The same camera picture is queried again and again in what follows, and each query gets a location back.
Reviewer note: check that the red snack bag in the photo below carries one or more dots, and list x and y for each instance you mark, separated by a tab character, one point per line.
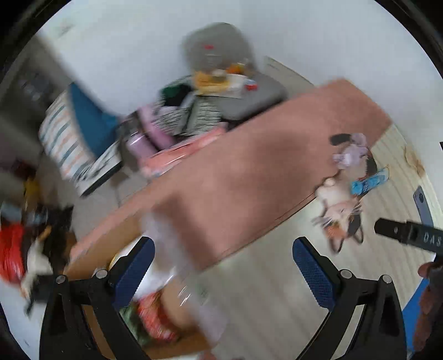
154	319

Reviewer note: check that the dark clutter pile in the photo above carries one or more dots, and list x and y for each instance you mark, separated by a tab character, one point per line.
34	241

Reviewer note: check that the cardboard box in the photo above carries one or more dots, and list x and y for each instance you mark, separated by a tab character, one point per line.
210	322

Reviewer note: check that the green wet wipes pack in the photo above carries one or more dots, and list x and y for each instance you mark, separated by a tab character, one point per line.
130	316

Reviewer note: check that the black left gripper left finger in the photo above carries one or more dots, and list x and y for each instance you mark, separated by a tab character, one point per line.
65	332

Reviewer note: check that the grey smartphone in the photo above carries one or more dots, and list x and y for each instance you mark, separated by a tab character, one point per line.
422	207

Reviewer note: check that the pink suitcase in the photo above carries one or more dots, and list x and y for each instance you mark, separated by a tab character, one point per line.
144	137

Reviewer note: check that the black white patterned clothes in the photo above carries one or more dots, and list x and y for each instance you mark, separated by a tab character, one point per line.
181	112

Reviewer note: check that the grey cushioned chair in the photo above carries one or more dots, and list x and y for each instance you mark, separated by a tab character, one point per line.
225	75

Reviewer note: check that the lilac fuzzy sock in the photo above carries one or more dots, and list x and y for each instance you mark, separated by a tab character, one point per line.
355	149

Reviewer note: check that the right hand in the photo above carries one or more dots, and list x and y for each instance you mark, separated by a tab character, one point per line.
430	302

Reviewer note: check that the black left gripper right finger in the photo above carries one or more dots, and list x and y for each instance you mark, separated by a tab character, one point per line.
380	332

